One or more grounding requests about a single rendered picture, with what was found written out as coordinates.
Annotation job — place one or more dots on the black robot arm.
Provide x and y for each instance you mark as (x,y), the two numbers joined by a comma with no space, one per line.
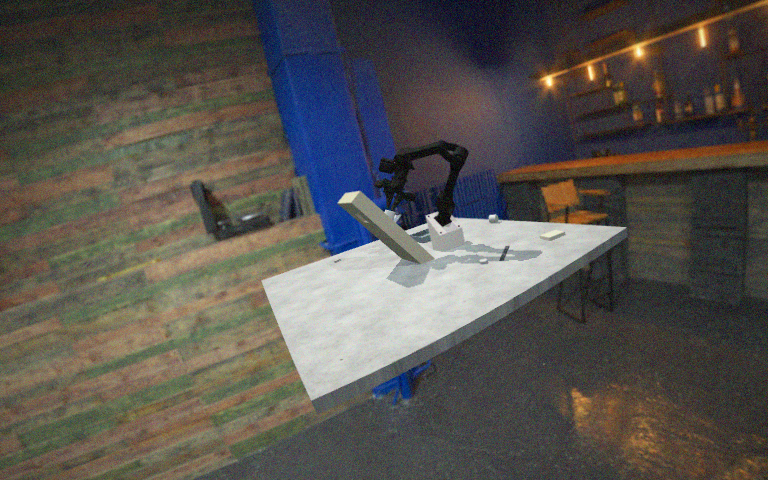
(401,164)

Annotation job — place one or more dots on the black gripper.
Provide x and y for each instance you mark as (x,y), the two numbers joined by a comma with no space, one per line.
(397,184)

